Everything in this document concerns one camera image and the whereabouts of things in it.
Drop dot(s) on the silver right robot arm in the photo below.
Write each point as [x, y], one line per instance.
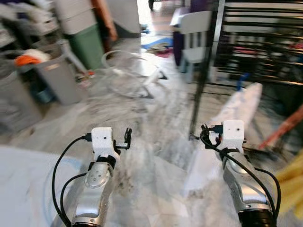
[241, 184]

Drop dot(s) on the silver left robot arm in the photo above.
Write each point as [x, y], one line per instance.
[97, 189]

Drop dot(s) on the blue plastic hanger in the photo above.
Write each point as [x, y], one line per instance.
[242, 80]

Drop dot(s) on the white shirt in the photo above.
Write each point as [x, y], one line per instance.
[241, 109]

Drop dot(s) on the grey laundry bin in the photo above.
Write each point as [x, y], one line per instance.
[61, 80]

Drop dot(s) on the black metal drying rack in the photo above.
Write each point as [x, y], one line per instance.
[265, 66]

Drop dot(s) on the yellow shirt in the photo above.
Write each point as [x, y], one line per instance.
[291, 184]

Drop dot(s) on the blue plastic tub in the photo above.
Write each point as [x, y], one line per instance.
[43, 93]

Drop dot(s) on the colourful floor rug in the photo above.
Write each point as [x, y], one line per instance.
[158, 47]

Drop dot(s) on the green laundry basket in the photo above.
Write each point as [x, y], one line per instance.
[87, 47]

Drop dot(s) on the white plastic chair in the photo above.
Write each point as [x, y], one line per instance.
[196, 38]

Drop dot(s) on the large grey bin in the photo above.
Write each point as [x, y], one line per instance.
[16, 104]

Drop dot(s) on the brown wooden board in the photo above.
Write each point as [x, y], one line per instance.
[105, 19]

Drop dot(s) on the orange cloth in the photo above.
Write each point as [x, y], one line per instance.
[27, 60]

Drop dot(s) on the white storage bin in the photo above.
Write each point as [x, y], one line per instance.
[73, 16]

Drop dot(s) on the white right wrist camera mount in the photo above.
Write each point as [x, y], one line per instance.
[233, 135]

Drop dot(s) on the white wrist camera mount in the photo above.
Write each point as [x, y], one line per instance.
[233, 135]
[102, 139]

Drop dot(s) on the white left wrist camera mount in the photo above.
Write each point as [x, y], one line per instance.
[102, 139]

